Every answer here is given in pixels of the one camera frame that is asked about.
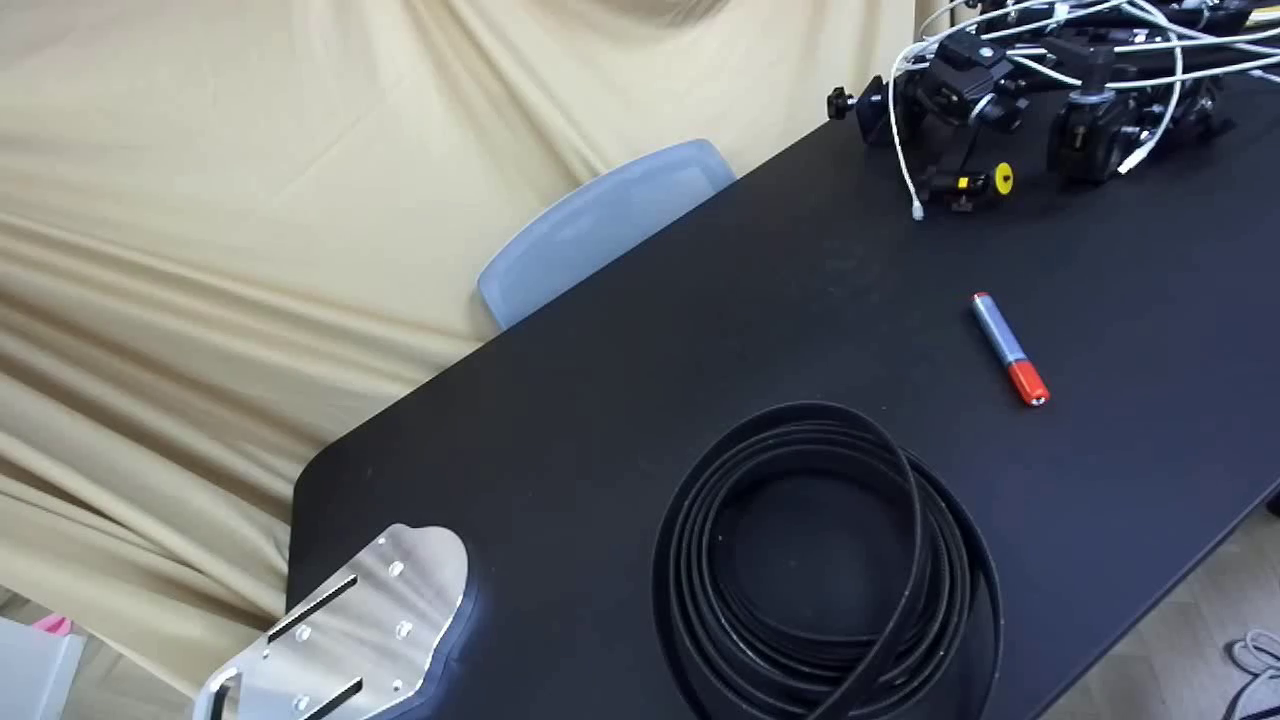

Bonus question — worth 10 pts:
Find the blue marker with red cap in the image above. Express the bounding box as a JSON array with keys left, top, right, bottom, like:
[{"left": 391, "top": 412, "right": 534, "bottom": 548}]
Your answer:
[{"left": 971, "top": 293, "right": 1053, "bottom": 407}]

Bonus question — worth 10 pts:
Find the grey-blue plastic chair back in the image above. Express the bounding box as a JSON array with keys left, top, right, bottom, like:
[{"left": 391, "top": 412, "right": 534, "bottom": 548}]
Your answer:
[{"left": 477, "top": 142, "right": 735, "bottom": 330}]

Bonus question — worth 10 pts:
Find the silver metal mounting plate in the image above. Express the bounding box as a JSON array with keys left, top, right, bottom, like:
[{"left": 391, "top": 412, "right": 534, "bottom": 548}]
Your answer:
[{"left": 191, "top": 523, "right": 466, "bottom": 720}]

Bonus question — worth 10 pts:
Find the beige backdrop cloth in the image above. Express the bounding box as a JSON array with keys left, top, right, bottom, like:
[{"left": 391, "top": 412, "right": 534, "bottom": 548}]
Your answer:
[{"left": 0, "top": 0, "right": 939, "bottom": 691}]

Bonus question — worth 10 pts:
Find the white box with pink item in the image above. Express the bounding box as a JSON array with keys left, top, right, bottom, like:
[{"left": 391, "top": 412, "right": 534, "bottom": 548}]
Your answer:
[{"left": 0, "top": 618, "right": 82, "bottom": 720}]

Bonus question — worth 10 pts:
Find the coiled black flat cable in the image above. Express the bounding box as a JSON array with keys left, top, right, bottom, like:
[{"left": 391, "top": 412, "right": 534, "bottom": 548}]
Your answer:
[{"left": 650, "top": 401, "right": 1009, "bottom": 720}]

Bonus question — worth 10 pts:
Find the black camera rig pile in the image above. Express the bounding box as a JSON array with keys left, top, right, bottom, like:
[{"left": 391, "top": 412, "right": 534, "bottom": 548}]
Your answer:
[{"left": 826, "top": 0, "right": 1280, "bottom": 219}]

